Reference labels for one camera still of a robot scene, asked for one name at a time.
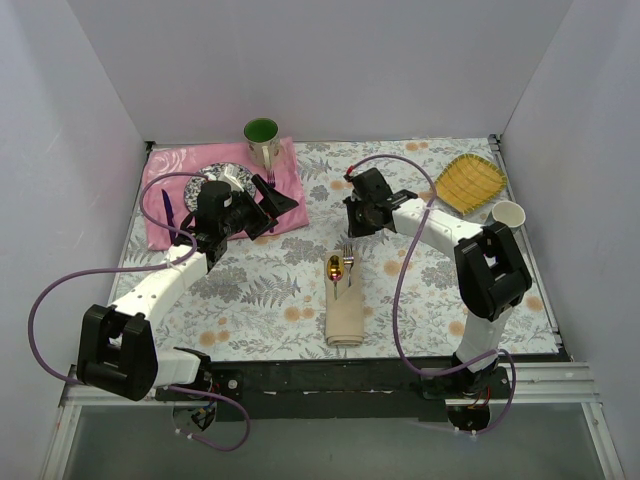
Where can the silver fork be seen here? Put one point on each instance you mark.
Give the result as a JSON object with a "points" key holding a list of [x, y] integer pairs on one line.
{"points": [[348, 260]]}

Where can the purple knife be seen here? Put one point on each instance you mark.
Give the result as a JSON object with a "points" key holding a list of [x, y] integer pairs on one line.
{"points": [[169, 215]]}

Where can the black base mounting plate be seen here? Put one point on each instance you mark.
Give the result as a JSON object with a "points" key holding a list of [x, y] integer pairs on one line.
{"points": [[333, 389]]}

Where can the floral patterned table mat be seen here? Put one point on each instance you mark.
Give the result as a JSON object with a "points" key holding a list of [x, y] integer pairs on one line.
{"points": [[265, 299]]}

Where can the yellow woven bamboo tray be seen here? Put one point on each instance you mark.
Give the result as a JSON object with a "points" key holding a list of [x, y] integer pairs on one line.
{"points": [[469, 182]]}

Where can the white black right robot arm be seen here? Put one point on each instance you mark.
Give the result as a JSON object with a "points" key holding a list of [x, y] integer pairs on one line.
{"points": [[491, 273]]}

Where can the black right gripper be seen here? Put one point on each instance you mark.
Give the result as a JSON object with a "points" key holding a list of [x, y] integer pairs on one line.
{"points": [[357, 220]]}

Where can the grey white mug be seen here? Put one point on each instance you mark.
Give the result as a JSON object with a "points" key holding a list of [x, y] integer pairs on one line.
{"points": [[508, 213]]}

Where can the green inside ceramic mug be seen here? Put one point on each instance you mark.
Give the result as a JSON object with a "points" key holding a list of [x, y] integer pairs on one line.
{"points": [[262, 137]]}

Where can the beige cloth napkin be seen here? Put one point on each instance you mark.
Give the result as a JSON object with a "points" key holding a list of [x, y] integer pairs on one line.
{"points": [[344, 319]]}

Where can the aluminium frame rail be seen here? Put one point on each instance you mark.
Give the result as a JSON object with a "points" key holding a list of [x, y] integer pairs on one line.
{"points": [[553, 432]]}

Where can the pink cloth placemat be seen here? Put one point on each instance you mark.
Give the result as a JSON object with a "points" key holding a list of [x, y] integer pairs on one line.
{"points": [[194, 158]]}

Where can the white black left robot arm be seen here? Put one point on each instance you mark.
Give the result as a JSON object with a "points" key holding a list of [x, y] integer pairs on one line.
{"points": [[117, 350]]}

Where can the iridescent spoon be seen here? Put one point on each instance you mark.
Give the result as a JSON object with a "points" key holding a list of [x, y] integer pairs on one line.
{"points": [[335, 272]]}

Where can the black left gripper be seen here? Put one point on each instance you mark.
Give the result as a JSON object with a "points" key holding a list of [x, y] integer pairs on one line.
{"points": [[260, 215]]}

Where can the floral ceramic plate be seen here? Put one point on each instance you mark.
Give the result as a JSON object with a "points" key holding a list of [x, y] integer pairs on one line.
{"points": [[193, 186]]}

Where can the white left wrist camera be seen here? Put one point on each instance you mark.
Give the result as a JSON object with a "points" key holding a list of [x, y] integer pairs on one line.
{"points": [[229, 175]]}

